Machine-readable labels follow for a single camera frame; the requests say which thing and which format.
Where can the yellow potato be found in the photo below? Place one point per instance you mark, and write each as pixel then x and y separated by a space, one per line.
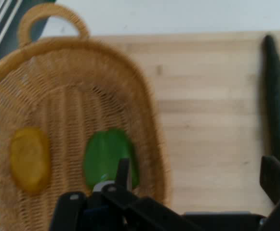
pixel 30 160

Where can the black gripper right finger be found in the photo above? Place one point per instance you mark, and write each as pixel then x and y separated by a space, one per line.
pixel 277 183

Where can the green toy bell pepper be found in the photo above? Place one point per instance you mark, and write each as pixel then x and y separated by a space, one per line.
pixel 104 154

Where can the dark green cucumber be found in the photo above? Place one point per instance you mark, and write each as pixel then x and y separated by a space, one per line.
pixel 276 96

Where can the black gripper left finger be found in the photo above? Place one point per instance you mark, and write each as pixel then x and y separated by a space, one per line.
pixel 110 211

